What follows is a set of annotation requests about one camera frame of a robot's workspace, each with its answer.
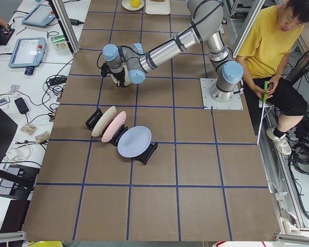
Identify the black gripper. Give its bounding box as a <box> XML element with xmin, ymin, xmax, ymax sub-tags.
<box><xmin>111</xmin><ymin>65</ymin><xmax>127</xmax><ymax>87</ymax></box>

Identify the cream ceramic bowl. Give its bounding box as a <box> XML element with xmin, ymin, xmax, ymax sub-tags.
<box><xmin>111</xmin><ymin>74</ymin><xmax>131</xmax><ymax>87</ymax></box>

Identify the yellow lemon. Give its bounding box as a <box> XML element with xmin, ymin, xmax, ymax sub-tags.
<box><xmin>130</xmin><ymin>0</ymin><xmax>141</xmax><ymax>8</ymax></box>

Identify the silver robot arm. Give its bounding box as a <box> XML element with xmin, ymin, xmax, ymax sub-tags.
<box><xmin>100</xmin><ymin>1</ymin><xmax>244</xmax><ymax>102</ymax></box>

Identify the cream plate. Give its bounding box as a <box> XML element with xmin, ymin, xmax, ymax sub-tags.
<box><xmin>91</xmin><ymin>106</ymin><xmax>116</xmax><ymax>137</ymax></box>

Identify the pink plate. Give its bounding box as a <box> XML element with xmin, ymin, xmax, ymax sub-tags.
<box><xmin>101</xmin><ymin>111</ymin><xmax>127</xmax><ymax>143</ymax></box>

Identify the lavender blue plate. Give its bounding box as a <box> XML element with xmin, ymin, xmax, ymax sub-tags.
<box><xmin>117</xmin><ymin>126</ymin><xmax>152</xmax><ymax>158</ymax></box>

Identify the green white box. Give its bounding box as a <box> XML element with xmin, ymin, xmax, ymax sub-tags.
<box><xmin>50</xmin><ymin>35</ymin><xmax>68</xmax><ymax>50</ymax></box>

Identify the black power adapter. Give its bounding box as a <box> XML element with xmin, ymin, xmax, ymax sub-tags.
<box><xmin>69</xmin><ymin>19</ymin><xmax>84</xmax><ymax>26</ymax></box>

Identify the white round plate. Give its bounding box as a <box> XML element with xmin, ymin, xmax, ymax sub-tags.
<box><xmin>122</xmin><ymin>0</ymin><xmax>144</xmax><ymax>11</ymax></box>

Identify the white rectangular tray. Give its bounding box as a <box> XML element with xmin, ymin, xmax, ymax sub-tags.
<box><xmin>145</xmin><ymin>0</ymin><xmax>170</xmax><ymax>15</ymax></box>

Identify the black dish rack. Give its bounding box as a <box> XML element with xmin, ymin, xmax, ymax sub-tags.
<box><xmin>85</xmin><ymin>109</ymin><xmax>158</xmax><ymax>165</ymax></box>

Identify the near teach pendant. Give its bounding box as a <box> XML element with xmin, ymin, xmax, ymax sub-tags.
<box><xmin>9</xmin><ymin>37</ymin><xmax>46</xmax><ymax>68</ymax></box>

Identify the teach pendant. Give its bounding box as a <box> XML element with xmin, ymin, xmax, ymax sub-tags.
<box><xmin>22</xmin><ymin>4</ymin><xmax>55</xmax><ymax>28</ymax></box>
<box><xmin>9</xmin><ymin>37</ymin><xmax>46</xmax><ymax>68</ymax></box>

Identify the bag of nuts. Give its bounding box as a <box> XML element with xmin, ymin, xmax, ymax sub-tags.
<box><xmin>35</xmin><ymin>131</ymin><xmax>50</xmax><ymax>144</ymax></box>
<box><xmin>21</xmin><ymin>123</ymin><xmax>38</xmax><ymax>136</ymax></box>

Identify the far teach pendant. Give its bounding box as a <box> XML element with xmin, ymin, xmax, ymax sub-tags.
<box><xmin>22</xmin><ymin>4</ymin><xmax>55</xmax><ymax>28</ymax></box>

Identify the black phone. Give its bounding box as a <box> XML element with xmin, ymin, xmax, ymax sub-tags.
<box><xmin>14</xmin><ymin>97</ymin><xmax>29</xmax><ymax>114</ymax></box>

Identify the black monitor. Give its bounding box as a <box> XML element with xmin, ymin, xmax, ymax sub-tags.
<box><xmin>0</xmin><ymin>99</ymin><xmax>37</xmax><ymax>191</ymax></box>

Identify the person in yellow shirt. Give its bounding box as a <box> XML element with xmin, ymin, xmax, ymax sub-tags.
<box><xmin>236</xmin><ymin>1</ymin><xmax>309</xmax><ymax>155</ymax></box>

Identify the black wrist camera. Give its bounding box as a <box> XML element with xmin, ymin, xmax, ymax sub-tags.
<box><xmin>100</xmin><ymin>62</ymin><xmax>110</xmax><ymax>78</ymax></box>

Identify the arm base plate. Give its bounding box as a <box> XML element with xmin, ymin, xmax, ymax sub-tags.
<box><xmin>200</xmin><ymin>78</ymin><xmax>244</xmax><ymax>110</ymax></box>

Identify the aluminium frame post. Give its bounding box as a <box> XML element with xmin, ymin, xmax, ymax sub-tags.
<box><xmin>48</xmin><ymin>0</ymin><xmax>80</xmax><ymax>54</ymax></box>

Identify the green handled stick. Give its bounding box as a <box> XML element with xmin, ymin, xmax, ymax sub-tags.
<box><xmin>256</xmin><ymin>93</ymin><xmax>268</xmax><ymax>145</ymax></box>

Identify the black cable bundle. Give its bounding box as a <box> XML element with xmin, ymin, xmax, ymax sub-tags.
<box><xmin>288</xmin><ymin>120</ymin><xmax>309</xmax><ymax>178</ymax></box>

